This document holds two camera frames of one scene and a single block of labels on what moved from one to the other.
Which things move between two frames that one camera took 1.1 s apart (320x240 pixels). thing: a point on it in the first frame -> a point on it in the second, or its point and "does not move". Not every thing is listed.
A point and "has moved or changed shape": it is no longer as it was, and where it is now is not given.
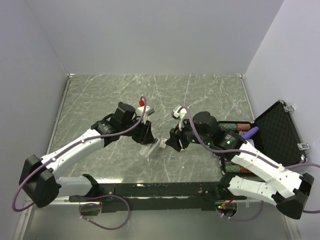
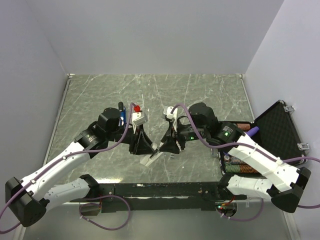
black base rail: x=158 y=196 does not move
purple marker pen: x=250 y=133 does not move
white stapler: x=146 y=149 has moved or changed shape
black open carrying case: x=278 y=138 does not move
